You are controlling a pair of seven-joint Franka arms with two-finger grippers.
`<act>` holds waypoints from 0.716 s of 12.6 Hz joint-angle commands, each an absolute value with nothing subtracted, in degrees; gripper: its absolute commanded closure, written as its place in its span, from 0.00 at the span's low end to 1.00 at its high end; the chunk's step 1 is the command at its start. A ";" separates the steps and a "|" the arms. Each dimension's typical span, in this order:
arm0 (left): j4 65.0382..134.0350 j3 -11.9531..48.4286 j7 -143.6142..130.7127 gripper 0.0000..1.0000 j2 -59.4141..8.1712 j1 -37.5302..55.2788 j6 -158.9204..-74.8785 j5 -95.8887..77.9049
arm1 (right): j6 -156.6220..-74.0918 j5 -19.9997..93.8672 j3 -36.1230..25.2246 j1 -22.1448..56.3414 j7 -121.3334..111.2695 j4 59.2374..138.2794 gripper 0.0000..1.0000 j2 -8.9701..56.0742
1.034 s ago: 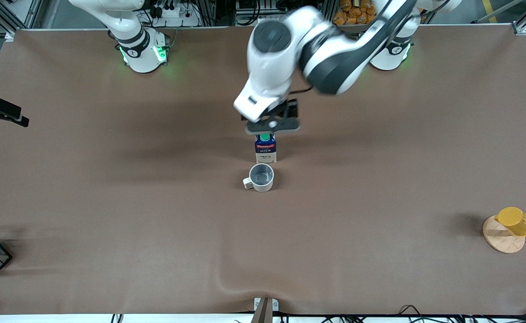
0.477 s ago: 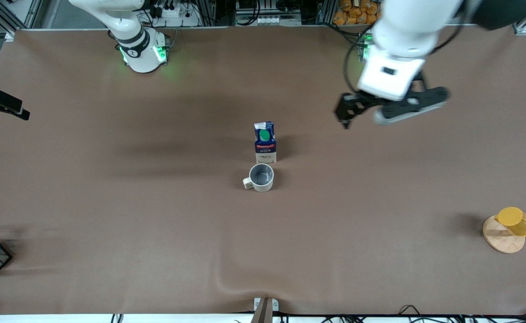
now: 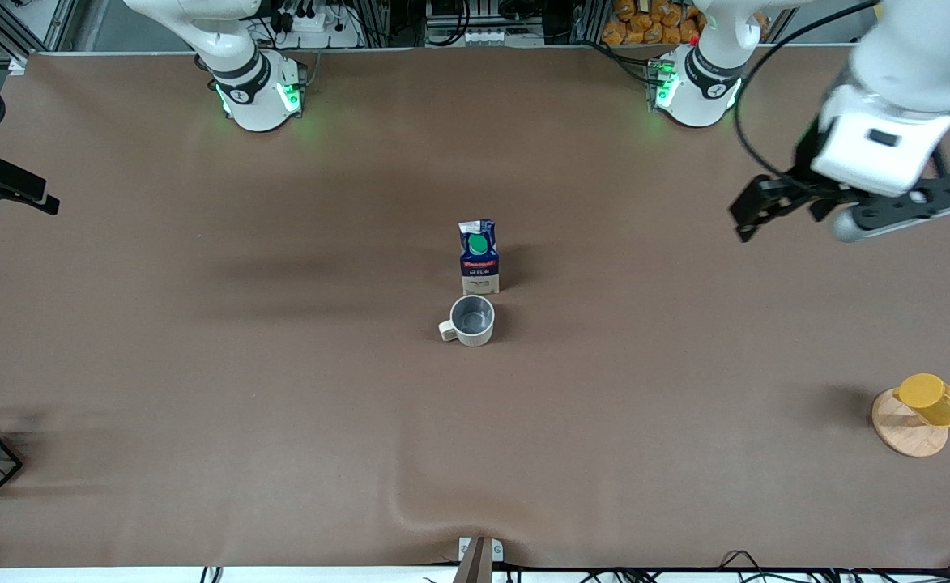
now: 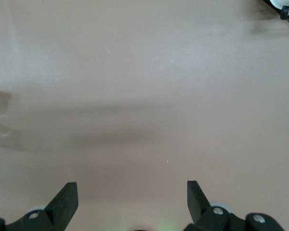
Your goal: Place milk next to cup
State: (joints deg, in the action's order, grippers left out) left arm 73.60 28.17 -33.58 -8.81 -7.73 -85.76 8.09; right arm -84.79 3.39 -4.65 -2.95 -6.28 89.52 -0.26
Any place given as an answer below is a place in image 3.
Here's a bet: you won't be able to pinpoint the wooden mug stand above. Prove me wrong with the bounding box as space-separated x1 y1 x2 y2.
871 387 950 458

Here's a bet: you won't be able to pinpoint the metal table clamp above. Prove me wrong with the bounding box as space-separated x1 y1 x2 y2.
452 535 505 583

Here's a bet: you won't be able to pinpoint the white power strip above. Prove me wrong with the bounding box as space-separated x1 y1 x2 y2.
280 6 364 48

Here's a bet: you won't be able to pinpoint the white ribbed mug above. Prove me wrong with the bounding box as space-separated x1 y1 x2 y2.
439 295 496 347

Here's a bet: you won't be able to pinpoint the yellow mug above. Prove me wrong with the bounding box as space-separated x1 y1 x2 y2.
894 372 950 428

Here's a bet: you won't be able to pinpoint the orange snack packs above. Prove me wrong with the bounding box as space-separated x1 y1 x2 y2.
602 0 706 46

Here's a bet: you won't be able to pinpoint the aluminium frame profile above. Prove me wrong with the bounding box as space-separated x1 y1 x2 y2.
0 0 79 64

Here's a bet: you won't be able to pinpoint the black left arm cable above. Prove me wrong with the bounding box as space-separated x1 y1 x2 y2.
732 0 882 181

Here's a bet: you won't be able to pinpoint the blue milk carton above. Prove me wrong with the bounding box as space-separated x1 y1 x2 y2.
458 219 501 297

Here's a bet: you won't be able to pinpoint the brown table cover mat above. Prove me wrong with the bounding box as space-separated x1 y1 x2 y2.
0 46 950 570

